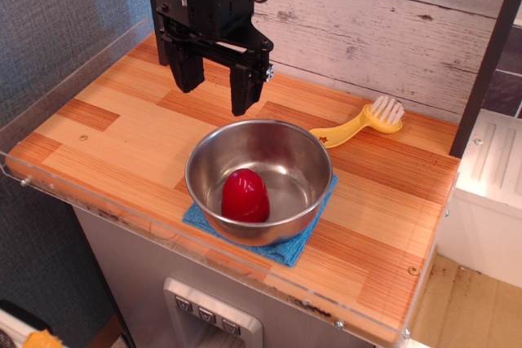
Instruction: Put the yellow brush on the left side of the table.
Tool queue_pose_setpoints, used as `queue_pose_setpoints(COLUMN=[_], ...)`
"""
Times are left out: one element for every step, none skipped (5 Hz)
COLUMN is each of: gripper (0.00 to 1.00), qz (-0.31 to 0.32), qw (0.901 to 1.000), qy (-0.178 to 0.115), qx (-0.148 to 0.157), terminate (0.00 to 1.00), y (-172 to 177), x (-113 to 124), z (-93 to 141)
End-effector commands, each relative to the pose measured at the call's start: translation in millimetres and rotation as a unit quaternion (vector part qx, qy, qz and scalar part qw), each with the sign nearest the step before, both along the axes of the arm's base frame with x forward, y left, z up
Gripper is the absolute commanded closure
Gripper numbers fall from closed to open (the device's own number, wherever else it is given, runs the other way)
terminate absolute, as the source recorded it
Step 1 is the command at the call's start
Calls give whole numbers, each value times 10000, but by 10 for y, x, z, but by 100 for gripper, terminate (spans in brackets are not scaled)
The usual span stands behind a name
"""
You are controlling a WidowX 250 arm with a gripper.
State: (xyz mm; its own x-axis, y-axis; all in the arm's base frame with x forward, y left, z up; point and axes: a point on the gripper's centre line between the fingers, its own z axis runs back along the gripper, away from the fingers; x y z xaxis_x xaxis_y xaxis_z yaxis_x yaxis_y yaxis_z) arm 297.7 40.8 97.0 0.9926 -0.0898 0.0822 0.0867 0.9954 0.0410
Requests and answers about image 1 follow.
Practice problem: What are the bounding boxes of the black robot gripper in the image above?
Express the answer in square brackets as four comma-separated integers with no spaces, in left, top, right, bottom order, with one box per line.
[157,0,273,117]

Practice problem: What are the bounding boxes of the yellow brush white bristles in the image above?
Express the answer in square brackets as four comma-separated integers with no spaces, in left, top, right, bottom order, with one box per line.
[310,95,405,148]

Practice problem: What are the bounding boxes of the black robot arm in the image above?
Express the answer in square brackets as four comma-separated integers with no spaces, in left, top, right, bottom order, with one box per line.
[157,0,274,116]

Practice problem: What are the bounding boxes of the stainless steel bowl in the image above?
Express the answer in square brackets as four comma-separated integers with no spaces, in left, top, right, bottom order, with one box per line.
[185,119,334,246]

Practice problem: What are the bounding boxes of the red toy bell pepper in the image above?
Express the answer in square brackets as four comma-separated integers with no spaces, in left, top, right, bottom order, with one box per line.
[221,169,270,223]

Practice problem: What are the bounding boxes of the blue cloth mat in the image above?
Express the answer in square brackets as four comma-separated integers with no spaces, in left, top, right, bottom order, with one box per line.
[182,174,338,267]

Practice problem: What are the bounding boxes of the clear acrylic table guard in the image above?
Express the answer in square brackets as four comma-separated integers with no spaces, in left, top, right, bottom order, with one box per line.
[1,20,458,347]

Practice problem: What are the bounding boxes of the grey cabinet with dispenser panel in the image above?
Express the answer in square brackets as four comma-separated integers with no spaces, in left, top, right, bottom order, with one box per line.
[74,208,369,347]

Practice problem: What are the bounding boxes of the white side cabinet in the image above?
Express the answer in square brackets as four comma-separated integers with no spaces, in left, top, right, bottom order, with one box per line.
[436,110,521,287]

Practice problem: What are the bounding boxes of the yellow object bottom left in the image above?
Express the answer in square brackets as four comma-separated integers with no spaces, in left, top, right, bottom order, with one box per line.
[22,330,64,348]

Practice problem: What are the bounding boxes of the dark right support post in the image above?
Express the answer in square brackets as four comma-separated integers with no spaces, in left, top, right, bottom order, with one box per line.
[449,0,521,158]

